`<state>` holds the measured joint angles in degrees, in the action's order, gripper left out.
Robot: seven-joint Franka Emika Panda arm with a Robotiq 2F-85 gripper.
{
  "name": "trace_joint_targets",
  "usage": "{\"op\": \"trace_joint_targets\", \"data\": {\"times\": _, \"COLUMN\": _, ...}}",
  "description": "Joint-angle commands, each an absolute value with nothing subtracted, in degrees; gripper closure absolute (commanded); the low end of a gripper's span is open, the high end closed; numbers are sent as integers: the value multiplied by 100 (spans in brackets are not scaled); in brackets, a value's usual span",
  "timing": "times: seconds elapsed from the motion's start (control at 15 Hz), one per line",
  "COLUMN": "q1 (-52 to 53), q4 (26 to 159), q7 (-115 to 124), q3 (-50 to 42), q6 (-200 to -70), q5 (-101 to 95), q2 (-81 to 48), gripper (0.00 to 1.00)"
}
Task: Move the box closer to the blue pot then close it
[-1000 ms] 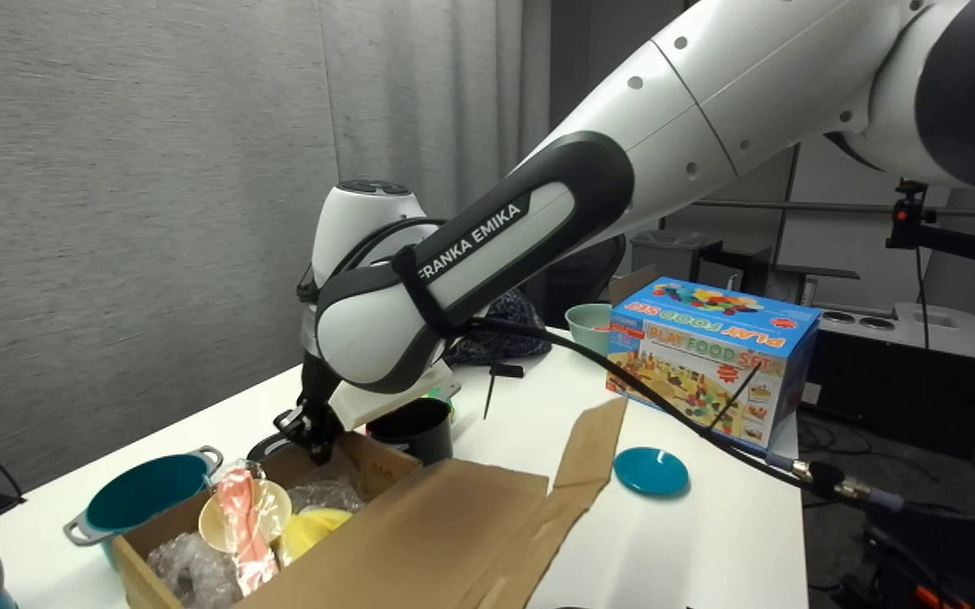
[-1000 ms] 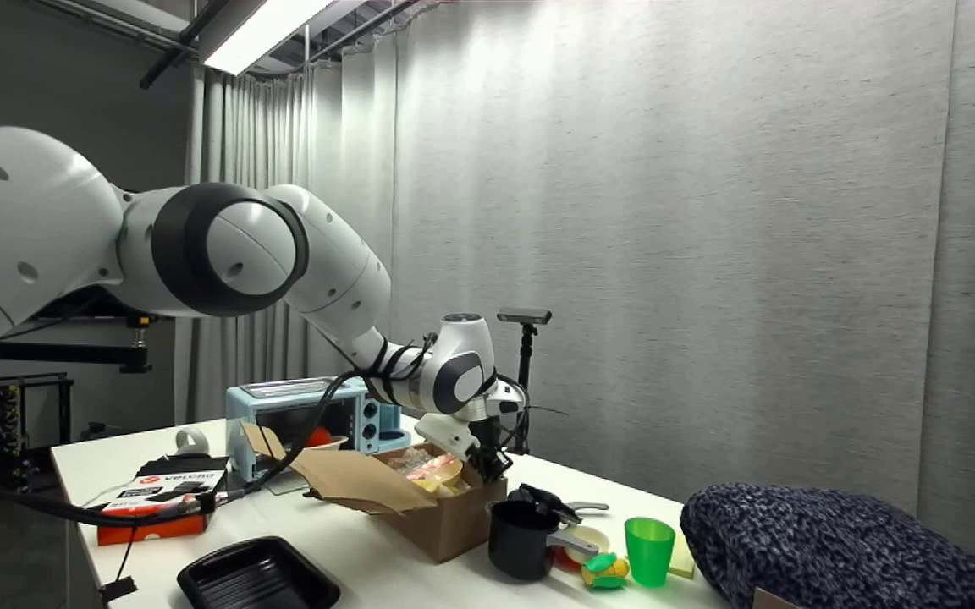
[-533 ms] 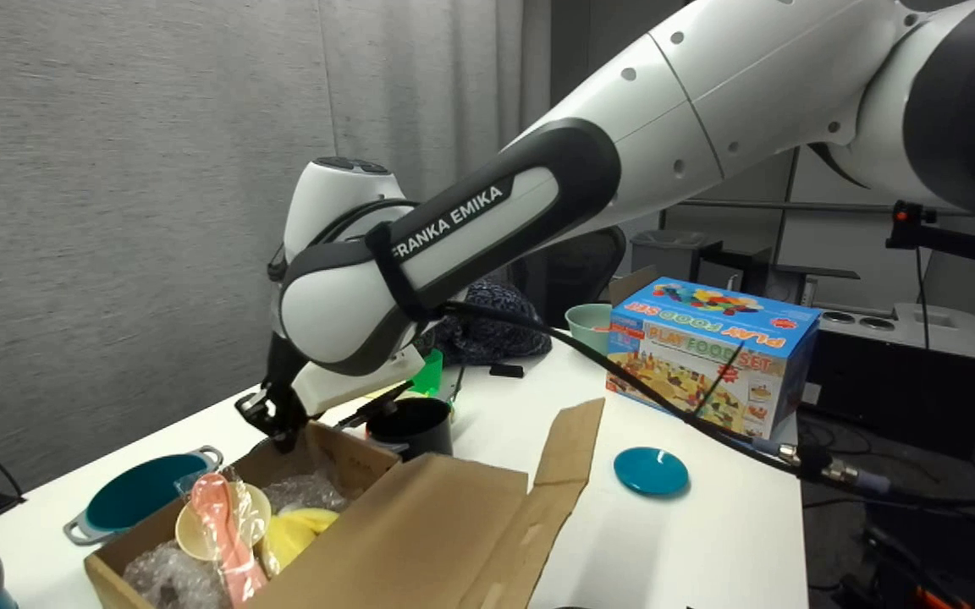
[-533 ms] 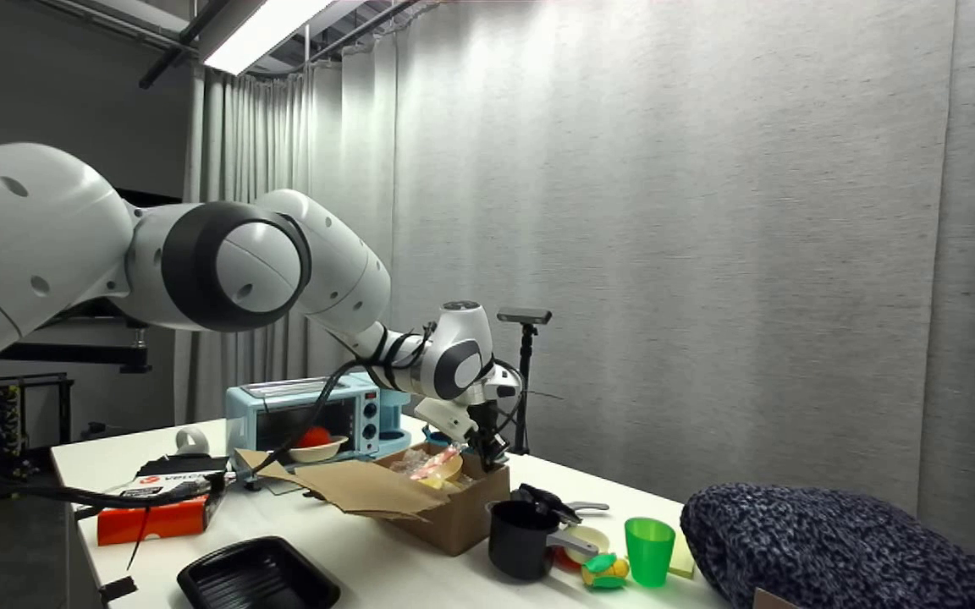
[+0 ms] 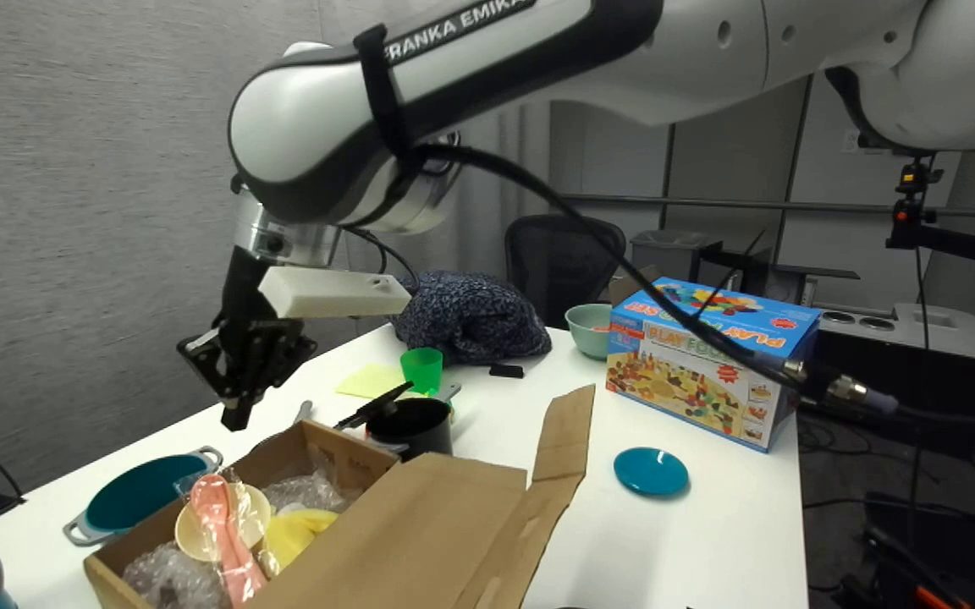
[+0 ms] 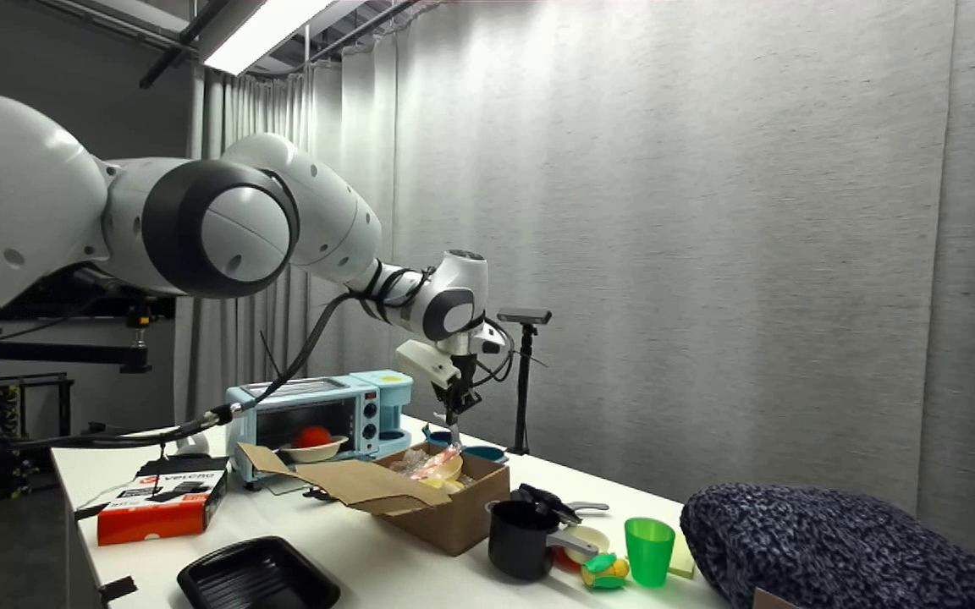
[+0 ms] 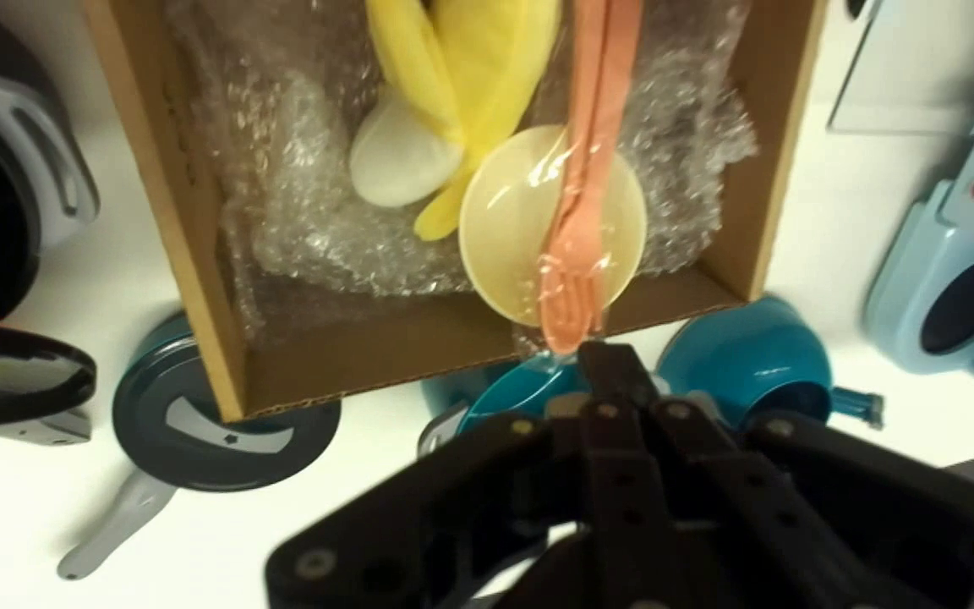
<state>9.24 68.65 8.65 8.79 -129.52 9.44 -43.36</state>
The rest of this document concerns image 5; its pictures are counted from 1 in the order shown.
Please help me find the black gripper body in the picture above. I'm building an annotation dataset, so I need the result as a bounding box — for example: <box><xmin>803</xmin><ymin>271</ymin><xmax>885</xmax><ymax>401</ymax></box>
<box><xmin>213</xmin><ymin>243</ymin><xmax>276</xmax><ymax>343</ymax></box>

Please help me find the brown cardboard box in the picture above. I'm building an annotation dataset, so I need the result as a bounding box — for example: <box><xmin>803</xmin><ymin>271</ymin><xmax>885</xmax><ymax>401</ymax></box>
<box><xmin>82</xmin><ymin>381</ymin><xmax>598</xmax><ymax>609</ymax></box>

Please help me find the blue toy packaging box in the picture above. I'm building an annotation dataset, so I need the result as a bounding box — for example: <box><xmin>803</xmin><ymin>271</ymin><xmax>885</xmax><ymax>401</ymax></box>
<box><xmin>601</xmin><ymin>274</ymin><xmax>828</xmax><ymax>455</ymax></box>

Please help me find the yellow green flat sheet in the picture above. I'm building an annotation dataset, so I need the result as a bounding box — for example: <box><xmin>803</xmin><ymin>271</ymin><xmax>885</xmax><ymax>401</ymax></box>
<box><xmin>336</xmin><ymin>359</ymin><xmax>411</xmax><ymax>401</ymax></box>

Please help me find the green plastic cup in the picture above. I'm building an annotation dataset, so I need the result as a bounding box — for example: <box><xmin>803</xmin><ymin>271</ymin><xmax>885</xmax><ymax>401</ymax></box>
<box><xmin>397</xmin><ymin>343</ymin><xmax>450</xmax><ymax>400</ymax></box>

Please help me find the cream plastic plate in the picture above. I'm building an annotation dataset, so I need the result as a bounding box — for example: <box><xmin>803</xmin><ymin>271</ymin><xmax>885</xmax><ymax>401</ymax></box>
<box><xmin>173</xmin><ymin>478</ymin><xmax>276</xmax><ymax>566</ymax></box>

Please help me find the black toy pan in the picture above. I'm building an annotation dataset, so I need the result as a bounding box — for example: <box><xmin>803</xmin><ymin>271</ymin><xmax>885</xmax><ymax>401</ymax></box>
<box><xmin>332</xmin><ymin>378</ymin><xmax>456</xmax><ymax>459</ymax></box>

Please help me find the pink plastic utensil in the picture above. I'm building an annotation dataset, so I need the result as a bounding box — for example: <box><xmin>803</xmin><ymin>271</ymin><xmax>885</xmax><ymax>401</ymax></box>
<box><xmin>187</xmin><ymin>470</ymin><xmax>270</xmax><ymax>609</ymax></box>

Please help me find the dark blue knitted cloth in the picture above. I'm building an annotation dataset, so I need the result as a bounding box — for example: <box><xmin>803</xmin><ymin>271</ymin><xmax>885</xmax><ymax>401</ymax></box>
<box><xmin>389</xmin><ymin>266</ymin><xmax>556</xmax><ymax>368</ymax></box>

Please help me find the black office chair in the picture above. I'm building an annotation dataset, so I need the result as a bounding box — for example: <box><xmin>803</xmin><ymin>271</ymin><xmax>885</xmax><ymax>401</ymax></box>
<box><xmin>503</xmin><ymin>212</ymin><xmax>631</xmax><ymax>330</ymax></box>

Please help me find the light teal bowl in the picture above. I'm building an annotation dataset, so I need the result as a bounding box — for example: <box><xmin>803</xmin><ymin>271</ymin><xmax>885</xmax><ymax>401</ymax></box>
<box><xmin>562</xmin><ymin>297</ymin><xmax>622</xmax><ymax>363</ymax></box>

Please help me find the teal round lid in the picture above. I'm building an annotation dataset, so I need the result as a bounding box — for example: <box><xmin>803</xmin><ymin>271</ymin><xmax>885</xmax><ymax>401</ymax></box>
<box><xmin>610</xmin><ymin>442</ymin><xmax>695</xmax><ymax>504</ymax></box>

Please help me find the grey equipment case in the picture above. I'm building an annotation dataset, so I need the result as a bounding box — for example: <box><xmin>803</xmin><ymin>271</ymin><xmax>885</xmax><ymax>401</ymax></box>
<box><xmin>805</xmin><ymin>297</ymin><xmax>975</xmax><ymax>378</ymax></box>

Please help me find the black boom stand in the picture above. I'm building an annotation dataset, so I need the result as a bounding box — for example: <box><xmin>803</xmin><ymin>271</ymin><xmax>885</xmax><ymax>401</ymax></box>
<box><xmin>885</xmin><ymin>147</ymin><xmax>975</xmax><ymax>277</ymax></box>

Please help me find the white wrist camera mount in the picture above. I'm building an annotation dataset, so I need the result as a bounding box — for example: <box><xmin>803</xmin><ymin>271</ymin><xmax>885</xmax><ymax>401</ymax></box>
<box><xmin>254</xmin><ymin>262</ymin><xmax>416</xmax><ymax>323</ymax></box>

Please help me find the teal pot with handles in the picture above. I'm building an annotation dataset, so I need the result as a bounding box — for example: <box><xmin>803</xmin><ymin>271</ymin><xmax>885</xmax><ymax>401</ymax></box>
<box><xmin>62</xmin><ymin>442</ymin><xmax>227</xmax><ymax>552</ymax></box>

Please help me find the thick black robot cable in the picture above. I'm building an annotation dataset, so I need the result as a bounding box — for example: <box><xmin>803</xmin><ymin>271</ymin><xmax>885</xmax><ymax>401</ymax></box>
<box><xmin>343</xmin><ymin>138</ymin><xmax>975</xmax><ymax>455</ymax></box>

